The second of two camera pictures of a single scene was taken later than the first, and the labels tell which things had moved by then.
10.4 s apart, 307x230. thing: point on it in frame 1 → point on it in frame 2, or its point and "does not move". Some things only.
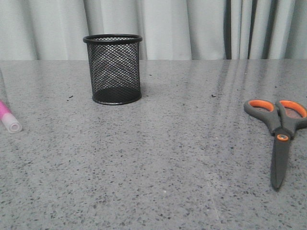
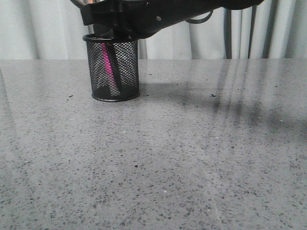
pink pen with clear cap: [9, 121] → [108, 65]
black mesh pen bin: [113, 61] does not move
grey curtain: [170, 29] does not move
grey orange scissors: [282, 120] → [115, 90]
